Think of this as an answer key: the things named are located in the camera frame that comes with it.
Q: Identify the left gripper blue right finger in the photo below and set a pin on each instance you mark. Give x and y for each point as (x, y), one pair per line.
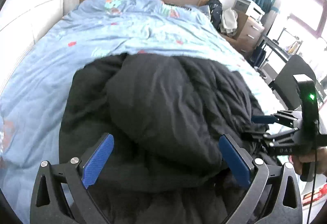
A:
(251, 174)

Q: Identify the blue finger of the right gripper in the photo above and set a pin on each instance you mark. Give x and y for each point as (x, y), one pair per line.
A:
(264, 119)

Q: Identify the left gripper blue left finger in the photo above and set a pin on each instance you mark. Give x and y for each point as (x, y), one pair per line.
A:
(81, 173)

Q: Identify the black puffer coat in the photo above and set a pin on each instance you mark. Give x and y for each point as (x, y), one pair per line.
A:
(166, 115)

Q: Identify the beige clothes pile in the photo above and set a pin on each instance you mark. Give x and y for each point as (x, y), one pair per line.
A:
(229, 24)

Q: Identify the right hand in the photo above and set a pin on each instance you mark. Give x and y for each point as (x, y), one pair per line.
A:
(320, 156)

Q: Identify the black chair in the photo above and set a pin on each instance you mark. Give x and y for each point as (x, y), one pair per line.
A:
(284, 83)

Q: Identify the glass desk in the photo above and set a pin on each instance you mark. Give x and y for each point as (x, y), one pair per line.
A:
(283, 54)

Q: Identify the wooden drawer chest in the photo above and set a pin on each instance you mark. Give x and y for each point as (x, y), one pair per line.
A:
(247, 35)

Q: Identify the blue cartoon bed cover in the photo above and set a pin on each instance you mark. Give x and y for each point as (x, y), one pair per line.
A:
(33, 101)

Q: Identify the white printer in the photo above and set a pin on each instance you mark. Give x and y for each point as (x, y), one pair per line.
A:
(250, 8)

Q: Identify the black backpack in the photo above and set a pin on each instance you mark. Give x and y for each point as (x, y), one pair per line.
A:
(215, 8)

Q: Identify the white wardrobe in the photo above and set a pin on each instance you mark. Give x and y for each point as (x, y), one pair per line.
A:
(23, 24)

